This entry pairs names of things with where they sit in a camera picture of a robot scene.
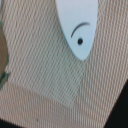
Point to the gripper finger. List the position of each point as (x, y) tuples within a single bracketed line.
[(4, 58)]

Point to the beige woven placemat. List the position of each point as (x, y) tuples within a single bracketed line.
[(48, 86)]

